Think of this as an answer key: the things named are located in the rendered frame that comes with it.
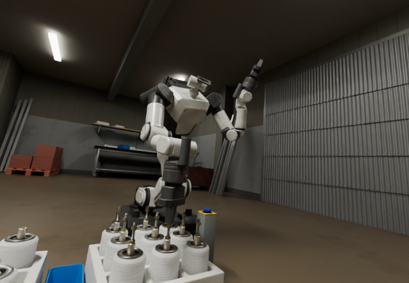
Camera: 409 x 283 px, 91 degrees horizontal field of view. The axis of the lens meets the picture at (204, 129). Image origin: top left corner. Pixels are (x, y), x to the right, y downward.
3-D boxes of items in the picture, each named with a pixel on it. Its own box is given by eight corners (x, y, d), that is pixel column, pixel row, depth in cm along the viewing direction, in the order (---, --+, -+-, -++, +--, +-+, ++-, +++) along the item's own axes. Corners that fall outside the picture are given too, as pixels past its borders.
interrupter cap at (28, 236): (8, 235, 66) (8, 234, 66) (37, 234, 70) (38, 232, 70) (0, 244, 59) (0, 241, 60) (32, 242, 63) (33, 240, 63)
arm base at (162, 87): (139, 108, 109) (139, 90, 114) (156, 115, 120) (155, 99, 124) (159, 97, 103) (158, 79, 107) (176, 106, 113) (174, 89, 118)
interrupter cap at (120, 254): (124, 263, 56) (125, 260, 56) (112, 253, 61) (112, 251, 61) (148, 255, 61) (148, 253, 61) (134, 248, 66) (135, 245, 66)
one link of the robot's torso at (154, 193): (138, 189, 151) (161, 171, 116) (163, 190, 161) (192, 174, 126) (137, 212, 143) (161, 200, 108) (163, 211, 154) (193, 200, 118)
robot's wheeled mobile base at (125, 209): (103, 224, 157) (111, 181, 164) (166, 221, 183) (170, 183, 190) (116, 259, 103) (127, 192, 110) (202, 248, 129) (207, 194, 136)
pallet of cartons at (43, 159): (58, 173, 593) (64, 148, 607) (53, 176, 488) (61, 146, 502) (18, 170, 548) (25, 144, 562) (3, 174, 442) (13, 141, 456)
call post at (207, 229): (190, 280, 95) (197, 211, 101) (202, 277, 98) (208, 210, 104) (198, 289, 89) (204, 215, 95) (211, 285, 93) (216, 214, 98)
